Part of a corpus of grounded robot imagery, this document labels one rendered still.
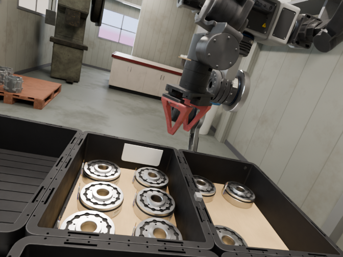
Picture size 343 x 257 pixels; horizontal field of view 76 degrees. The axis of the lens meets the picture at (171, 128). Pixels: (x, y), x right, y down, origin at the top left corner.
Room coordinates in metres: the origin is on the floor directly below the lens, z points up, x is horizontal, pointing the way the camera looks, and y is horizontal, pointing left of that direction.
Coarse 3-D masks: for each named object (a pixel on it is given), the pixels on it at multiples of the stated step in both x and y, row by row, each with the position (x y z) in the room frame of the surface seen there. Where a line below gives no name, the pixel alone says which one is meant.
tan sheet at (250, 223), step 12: (216, 192) 0.65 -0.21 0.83; (216, 204) 0.58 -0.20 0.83; (228, 204) 0.60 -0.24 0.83; (216, 216) 0.53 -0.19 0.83; (228, 216) 0.54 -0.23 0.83; (240, 216) 0.56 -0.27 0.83; (252, 216) 0.58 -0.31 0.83; (240, 228) 0.51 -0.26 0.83; (252, 228) 0.52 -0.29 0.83; (264, 228) 0.54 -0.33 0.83; (252, 240) 0.47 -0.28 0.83; (264, 240) 0.49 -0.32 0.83; (276, 240) 0.50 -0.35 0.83
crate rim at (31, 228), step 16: (80, 144) 0.52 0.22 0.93; (144, 144) 0.65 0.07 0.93; (64, 176) 0.38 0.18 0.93; (48, 192) 0.32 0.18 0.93; (192, 192) 0.45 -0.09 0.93; (32, 224) 0.25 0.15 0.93; (96, 240) 0.25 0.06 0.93; (112, 240) 0.26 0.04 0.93; (128, 240) 0.27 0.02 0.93; (144, 240) 0.28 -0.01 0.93; (160, 240) 0.29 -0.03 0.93; (176, 240) 0.30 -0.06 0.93; (208, 240) 0.32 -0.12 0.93
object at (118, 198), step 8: (88, 184) 0.46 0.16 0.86; (96, 184) 0.47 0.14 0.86; (104, 184) 0.48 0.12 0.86; (112, 184) 0.49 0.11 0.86; (80, 192) 0.43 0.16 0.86; (88, 192) 0.43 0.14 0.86; (120, 192) 0.47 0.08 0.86; (88, 200) 0.41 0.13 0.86; (96, 200) 0.42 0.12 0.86; (112, 200) 0.43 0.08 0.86; (120, 200) 0.44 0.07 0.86; (96, 208) 0.39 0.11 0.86; (104, 208) 0.40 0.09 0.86; (112, 208) 0.41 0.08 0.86
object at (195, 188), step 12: (180, 156) 0.63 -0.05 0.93; (204, 156) 0.70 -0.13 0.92; (216, 156) 0.72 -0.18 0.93; (192, 180) 0.51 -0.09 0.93; (204, 204) 0.42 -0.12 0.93; (204, 216) 0.38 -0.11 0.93; (216, 240) 0.32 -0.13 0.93; (324, 240) 0.42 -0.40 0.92; (216, 252) 0.31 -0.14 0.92; (240, 252) 0.31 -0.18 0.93; (252, 252) 0.32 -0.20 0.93; (264, 252) 0.33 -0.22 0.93; (276, 252) 0.34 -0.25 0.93; (288, 252) 0.34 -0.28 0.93; (300, 252) 0.35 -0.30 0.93; (312, 252) 0.36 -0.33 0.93; (336, 252) 0.39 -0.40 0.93
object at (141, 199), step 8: (144, 192) 0.50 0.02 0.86; (152, 192) 0.51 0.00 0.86; (160, 192) 0.52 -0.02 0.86; (136, 200) 0.46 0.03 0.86; (144, 200) 0.46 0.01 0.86; (168, 200) 0.49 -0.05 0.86; (144, 208) 0.44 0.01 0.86; (152, 208) 0.45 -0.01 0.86; (160, 208) 0.46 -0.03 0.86; (168, 208) 0.46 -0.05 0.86
